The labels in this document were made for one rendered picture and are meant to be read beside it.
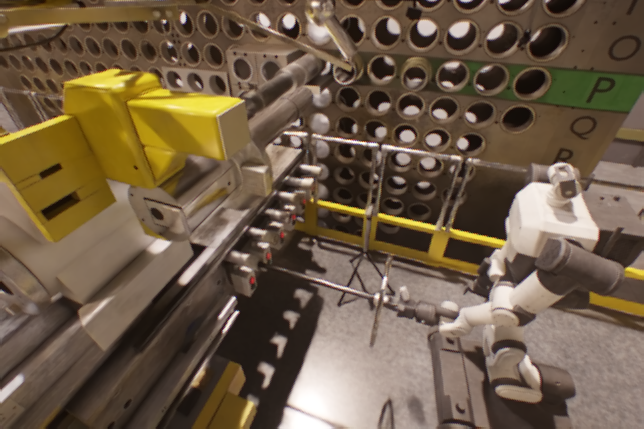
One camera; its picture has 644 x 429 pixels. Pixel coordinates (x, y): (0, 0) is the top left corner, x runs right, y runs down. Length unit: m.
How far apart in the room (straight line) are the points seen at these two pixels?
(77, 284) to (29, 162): 0.39
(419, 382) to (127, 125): 1.99
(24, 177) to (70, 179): 0.09
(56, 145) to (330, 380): 1.80
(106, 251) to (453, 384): 1.75
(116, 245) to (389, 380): 1.66
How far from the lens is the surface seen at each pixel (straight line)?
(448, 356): 2.08
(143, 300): 1.18
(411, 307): 1.31
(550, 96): 2.92
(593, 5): 2.83
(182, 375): 1.50
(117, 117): 0.76
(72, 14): 0.95
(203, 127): 0.63
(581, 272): 1.02
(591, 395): 2.60
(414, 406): 2.13
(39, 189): 0.87
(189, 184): 0.88
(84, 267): 1.09
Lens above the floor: 1.97
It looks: 35 degrees down
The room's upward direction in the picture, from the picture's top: straight up
